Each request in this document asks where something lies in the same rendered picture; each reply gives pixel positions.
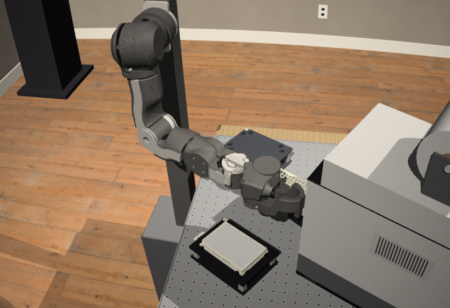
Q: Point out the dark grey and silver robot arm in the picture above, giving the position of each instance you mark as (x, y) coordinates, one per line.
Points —
(142, 44)

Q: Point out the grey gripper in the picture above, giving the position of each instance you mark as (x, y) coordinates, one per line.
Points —
(260, 184)

